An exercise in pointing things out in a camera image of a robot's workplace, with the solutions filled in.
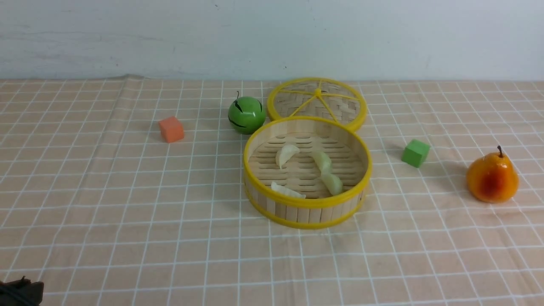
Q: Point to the bamboo steamer tray yellow rim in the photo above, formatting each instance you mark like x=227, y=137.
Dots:
x=351, y=162

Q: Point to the bamboo steamer lid yellow rim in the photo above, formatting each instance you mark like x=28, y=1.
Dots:
x=318, y=97

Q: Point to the orange foam cube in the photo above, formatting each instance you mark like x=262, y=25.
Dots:
x=171, y=129

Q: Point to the orange yellow toy pear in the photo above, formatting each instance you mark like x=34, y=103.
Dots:
x=492, y=178

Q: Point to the white dumpling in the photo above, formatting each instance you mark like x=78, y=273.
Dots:
x=332, y=183
x=285, y=153
x=286, y=191
x=322, y=160

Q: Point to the green foam cube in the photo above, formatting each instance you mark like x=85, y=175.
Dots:
x=415, y=153

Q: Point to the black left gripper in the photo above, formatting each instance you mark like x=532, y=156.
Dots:
x=22, y=292

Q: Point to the beige checkered tablecloth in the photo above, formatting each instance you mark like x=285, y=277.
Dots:
x=99, y=207

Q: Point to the green toy watermelon ball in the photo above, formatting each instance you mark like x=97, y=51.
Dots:
x=246, y=114

